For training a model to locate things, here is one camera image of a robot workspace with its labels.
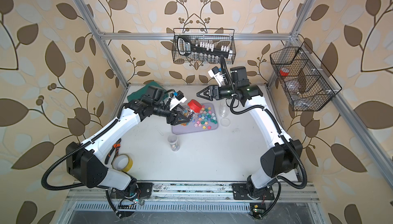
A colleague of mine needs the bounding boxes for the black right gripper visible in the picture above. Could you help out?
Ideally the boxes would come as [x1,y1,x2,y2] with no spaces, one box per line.
[198,85,238,102]

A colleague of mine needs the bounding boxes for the clear jar of star candies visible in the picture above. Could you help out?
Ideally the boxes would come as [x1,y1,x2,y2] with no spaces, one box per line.
[219,100,230,118]

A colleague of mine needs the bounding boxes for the red lidded clear jar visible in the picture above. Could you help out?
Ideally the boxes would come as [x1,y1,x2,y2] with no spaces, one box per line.
[181,99,202,121]

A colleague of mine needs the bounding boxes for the clear jar lid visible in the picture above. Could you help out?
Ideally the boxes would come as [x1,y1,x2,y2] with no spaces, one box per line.
[220,118,231,127]

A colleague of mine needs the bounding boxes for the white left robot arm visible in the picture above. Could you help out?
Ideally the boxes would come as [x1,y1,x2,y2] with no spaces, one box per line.
[41,100,190,191]

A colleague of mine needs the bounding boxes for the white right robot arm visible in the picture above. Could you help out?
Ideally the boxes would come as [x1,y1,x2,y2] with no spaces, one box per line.
[196,85,308,199]

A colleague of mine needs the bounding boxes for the pile of star candies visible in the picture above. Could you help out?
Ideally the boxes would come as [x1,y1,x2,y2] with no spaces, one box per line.
[189,104,218,131]

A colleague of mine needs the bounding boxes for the red lidded jar in basket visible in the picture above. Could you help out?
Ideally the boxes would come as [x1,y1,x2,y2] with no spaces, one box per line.
[279,67,290,77]

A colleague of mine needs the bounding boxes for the lilac plastic tray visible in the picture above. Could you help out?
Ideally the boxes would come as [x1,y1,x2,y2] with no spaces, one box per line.
[172,102,219,135]

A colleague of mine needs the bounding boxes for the green plastic block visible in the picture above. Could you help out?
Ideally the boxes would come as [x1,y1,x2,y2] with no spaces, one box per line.
[127,81,164,102]

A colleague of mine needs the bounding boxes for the black socket set holder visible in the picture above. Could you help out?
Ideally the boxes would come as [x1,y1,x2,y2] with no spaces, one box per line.
[174,35,235,59]

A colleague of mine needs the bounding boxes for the orange black pliers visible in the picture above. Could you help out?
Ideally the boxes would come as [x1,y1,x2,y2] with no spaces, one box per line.
[104,139,121,165]

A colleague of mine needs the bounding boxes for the yellow tape roll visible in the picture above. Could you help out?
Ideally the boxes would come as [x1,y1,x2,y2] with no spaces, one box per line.
[112,154,133,172]

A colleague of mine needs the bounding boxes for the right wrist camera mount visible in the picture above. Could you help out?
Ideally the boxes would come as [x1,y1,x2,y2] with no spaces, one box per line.
[208,65,249,87]

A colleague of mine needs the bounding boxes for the black wire basket back wall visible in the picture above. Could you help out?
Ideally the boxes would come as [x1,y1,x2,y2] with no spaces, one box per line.
[172,27,236,65]

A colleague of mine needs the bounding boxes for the black wire basket wall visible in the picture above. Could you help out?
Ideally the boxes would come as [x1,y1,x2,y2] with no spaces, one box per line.
[172,27,236,65]
[270,42,342,111]

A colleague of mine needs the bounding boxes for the black wire basket right wall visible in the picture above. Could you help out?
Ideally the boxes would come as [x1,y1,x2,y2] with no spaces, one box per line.
[270,42,342,111]

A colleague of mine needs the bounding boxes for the aluminium frame post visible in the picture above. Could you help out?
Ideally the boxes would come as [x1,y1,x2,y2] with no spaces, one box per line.
[266,0,326,89]

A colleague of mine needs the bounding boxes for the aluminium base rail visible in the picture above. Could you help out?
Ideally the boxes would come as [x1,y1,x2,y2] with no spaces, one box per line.
[65,180,320,214]

